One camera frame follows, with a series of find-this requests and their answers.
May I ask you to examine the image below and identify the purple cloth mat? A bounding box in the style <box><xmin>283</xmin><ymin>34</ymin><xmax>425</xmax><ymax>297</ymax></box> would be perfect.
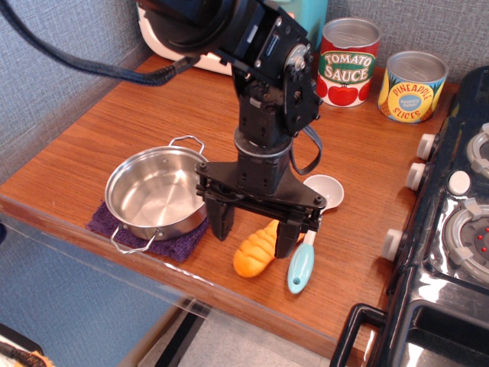
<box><xmin>86</xmin><ymin>177</ymin><xmax>231</xmax><ymax>264</ymax></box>

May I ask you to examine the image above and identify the teal toy microwave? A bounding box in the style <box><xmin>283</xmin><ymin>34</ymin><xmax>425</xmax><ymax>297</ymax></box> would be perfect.
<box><xmin>138</xmin><ymin>0</ymin><xmax>329</xmax><ymax>76</ymax></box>

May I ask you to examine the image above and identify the tomato sauce can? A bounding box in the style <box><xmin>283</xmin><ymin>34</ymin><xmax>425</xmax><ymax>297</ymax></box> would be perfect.
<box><xmin>316</xmin><ymin>18</ymin><xmax>381</xmax><ymax>108</ymax></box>

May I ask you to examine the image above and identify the pineapple slices can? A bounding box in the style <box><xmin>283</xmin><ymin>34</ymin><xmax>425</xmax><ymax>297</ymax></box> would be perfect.
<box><xmin>377</xmin><ymin>50</ymin><xmax>449</xmax><ymax>124</ymax></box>

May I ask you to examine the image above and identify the black toy stove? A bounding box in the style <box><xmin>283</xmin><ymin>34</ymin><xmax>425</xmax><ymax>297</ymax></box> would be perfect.
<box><xmin>331</xmin><ymin>67</ymin><xmax>488</xmax><ymax>366</ymax></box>

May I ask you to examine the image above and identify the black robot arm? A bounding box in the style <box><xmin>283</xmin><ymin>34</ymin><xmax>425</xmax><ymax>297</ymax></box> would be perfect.
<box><xmin>141</xmin><ymin>1</ymin><xmax>326</xmax><ymax>258</ymax></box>

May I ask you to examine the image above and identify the stainless steel pot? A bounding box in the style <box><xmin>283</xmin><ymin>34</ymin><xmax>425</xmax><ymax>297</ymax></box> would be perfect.
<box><xmin>105</xmin><ymin>135</ymin><xmax>208</xmax><ymax>255</ymax></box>

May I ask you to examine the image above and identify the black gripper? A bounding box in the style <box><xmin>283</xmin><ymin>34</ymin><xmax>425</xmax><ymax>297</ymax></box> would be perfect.
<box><xmin>196</xmin><ymin>143</ymin><xmax>326</xmax><ymax>259</ymax></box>

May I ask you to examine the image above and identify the orange plush hot dog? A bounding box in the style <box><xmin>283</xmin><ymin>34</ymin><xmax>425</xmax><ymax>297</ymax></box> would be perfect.
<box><xmin>232</xmin><ymin>219</ymin><xmax>306</xmax><ymax>278</ymax></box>

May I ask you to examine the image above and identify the white spoon with teal handle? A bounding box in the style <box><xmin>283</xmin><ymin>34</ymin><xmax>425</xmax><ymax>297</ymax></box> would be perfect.
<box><xmin>287</xmin><ymin>174</ymin><xmax>345</xmax><ymax>294</ymax></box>

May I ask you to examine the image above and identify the black braided cable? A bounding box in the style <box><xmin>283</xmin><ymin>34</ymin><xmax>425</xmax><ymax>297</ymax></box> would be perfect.
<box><xmin>0</xmin><ymin>0</ymin><xmax>202</xmax><ymax>87</ymax></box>

